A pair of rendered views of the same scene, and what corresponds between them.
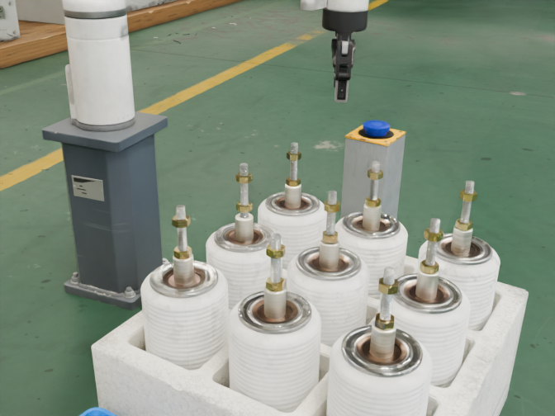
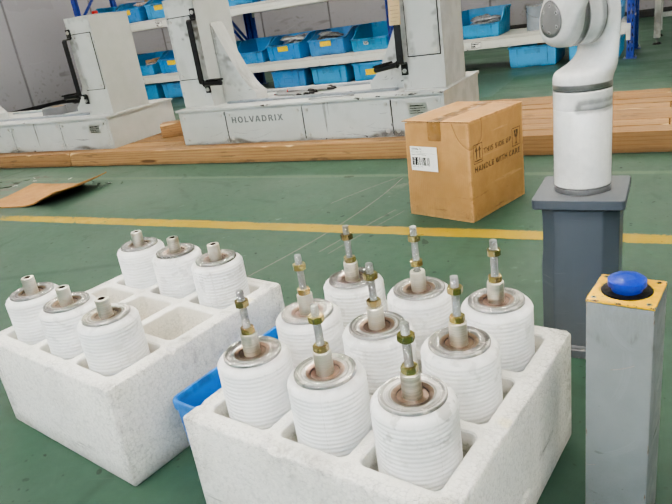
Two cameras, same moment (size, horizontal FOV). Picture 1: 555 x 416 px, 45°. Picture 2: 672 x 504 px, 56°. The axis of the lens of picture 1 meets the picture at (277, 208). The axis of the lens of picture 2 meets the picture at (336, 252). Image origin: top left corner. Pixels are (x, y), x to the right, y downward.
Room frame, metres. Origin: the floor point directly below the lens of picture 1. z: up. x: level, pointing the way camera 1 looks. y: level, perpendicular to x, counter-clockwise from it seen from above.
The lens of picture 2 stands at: (0.72, -0.80, 0.65)
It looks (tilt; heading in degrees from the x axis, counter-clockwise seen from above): 21 degrees down; 97
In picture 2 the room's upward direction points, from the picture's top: 9 degrees counter-clockwise
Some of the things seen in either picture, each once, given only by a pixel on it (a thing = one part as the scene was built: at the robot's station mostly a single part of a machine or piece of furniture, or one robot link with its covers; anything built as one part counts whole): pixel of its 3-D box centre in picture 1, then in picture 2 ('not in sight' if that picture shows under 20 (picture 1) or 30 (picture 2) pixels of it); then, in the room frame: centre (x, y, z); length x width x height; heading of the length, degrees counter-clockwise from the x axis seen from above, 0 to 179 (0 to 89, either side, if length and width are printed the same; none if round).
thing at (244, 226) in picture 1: (244, 228); (418, 280); (0.73, 0.04, 0.26); 0.02 x 0.02 x 0.03
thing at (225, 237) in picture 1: (244, 237); (419, 288); (0.73, 0.04, 0.25); 0.08 x 0.08 x 0.01
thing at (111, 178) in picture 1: (115, 206); (582, 266); (1.03, 0.28, 0.15); 0.15 x 0.15 x 0.30; 67
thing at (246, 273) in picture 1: (244, 299); (424, 342); (0.73, 0.04, 0.16); 0.10 x 0.10 x 0.18
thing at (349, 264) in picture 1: (328, 263); (377, 325); (0.67, -0.06, 0.25); 0.08 x 0.08 x 0.01
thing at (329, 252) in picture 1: (329, 253); (375, 317); (0.67, -0.06, 0.26); 0.02 x 0.02 x 0.03
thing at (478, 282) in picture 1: (450, 312); (420, 462); (0.71, -0.22, 0.16); 0.10 x 0.10 x 0.18
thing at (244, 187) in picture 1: (244, 193); (415, 251); (0.73, 0.04, 0.31); 0.01 x 0.01 x 0.08
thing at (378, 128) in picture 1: (376, 130); (626, 285); (0.95, -0.15, 0.32); 0.04 x 0.04 x 0.02
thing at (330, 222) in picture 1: (330, 222); (372, 289); (0.67, -0.06, 0.31); 0.01 x 0.01 x 0.08
